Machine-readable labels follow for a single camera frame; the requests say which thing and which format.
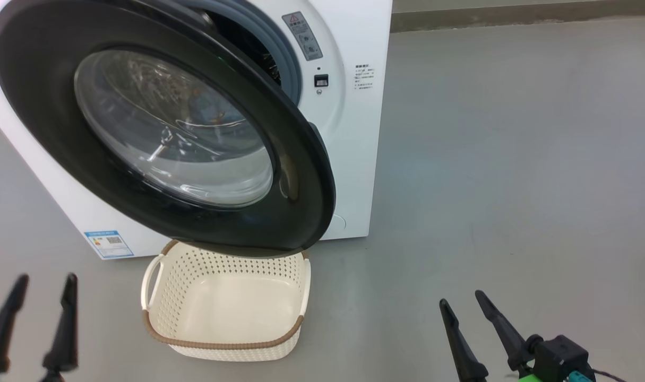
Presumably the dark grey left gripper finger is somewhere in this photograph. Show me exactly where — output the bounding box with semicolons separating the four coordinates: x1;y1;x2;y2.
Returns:
0;274;30;374
42;273;79;373

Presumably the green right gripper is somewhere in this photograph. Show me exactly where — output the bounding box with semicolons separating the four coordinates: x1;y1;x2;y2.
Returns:
439;290;545;382

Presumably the dark round washing machine door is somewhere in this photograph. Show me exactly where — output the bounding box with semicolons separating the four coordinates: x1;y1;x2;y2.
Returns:
0;0;337;258

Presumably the cream perforated laundry basket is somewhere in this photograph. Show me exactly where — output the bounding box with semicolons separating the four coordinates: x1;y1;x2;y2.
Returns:
140;240;311;362

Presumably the white washing machine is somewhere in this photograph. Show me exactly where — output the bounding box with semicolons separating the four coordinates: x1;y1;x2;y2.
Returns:
0;0;393;261

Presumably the grey rubber door gasket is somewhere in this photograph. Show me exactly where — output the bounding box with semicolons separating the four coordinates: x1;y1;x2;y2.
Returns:
195;0;303;104

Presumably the blue energy label sticker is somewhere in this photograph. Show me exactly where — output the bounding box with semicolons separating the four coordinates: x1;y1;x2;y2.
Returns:
84;230;134;259

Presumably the small printed text label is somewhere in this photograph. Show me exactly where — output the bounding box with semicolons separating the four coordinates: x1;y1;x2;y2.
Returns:
354;65;376;90

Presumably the grey warning sticker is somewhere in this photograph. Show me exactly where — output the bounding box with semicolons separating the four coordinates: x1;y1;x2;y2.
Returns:
282;11;324;62

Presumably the thin black cable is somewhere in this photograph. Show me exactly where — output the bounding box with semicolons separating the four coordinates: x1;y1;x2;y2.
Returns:
590;369;628;382

